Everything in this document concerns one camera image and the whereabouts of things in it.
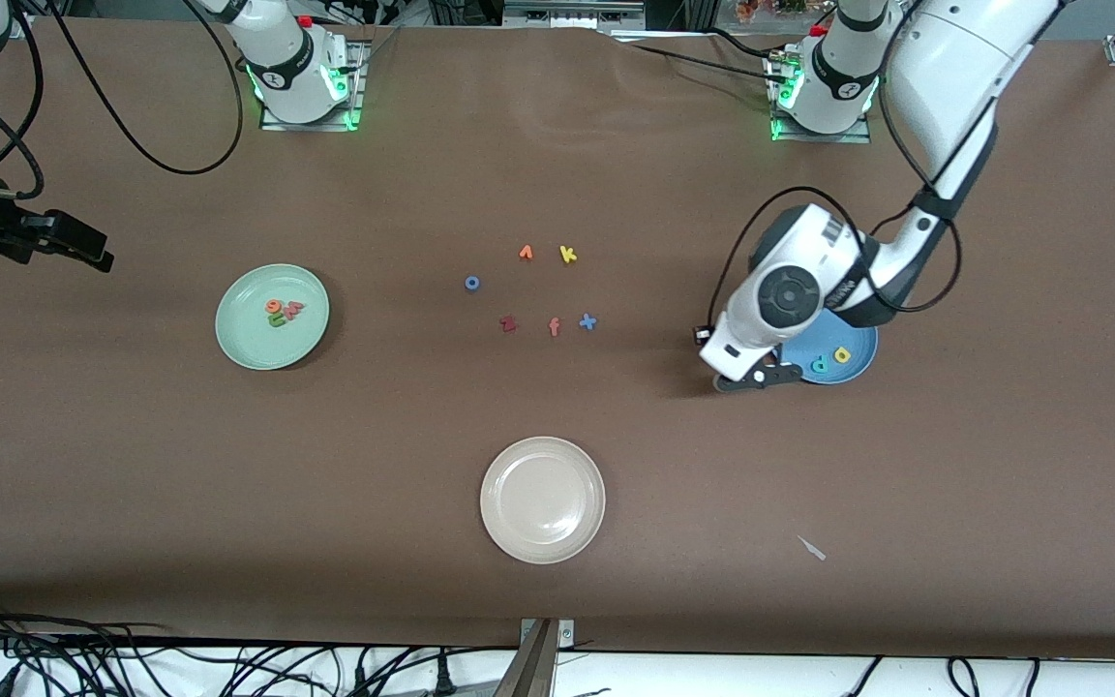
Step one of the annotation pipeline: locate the blue plate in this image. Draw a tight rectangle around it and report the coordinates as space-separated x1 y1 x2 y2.
780 324 880 385

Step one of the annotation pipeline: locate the green plate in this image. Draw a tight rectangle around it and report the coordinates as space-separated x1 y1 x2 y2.
215 263 331 372

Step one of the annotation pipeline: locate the beige plate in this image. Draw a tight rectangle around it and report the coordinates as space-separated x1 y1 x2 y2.
480 437 607 565

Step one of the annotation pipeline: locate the brown table cover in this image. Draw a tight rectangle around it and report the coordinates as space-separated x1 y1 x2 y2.
0 17 1115 661

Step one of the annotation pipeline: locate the colourful background object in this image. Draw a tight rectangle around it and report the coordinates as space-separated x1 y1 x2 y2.
734 0 815 22

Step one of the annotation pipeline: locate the grey power strip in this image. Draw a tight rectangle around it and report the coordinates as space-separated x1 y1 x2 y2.
504 0 646 30

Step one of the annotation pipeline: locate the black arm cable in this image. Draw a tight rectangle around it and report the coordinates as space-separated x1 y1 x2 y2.
0 0 244 199
708 0 965 332

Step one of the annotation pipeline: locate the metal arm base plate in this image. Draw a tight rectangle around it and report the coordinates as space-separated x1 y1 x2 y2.
770 53 873 144
259 39 365 132

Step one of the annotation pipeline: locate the black cable on table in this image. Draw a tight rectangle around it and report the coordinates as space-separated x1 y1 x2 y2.
630 27 791 83

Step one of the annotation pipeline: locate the metal table edge bracket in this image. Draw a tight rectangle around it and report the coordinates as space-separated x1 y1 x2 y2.
519 618 576 697

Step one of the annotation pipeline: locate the black floor cable tangle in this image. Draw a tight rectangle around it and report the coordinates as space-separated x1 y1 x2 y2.
0 595 520 697

